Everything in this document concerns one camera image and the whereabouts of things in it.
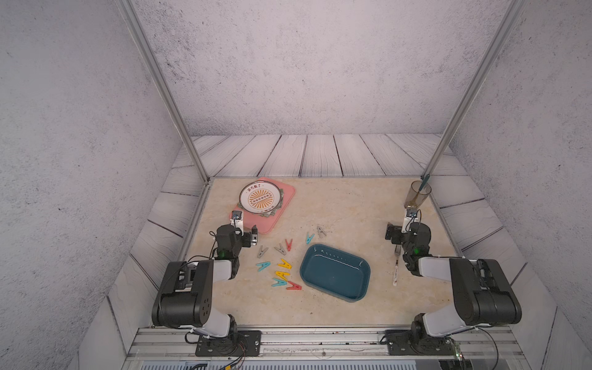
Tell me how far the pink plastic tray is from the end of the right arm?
18.8 inches

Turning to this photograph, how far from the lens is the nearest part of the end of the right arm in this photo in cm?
86

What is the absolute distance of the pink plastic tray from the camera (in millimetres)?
1064
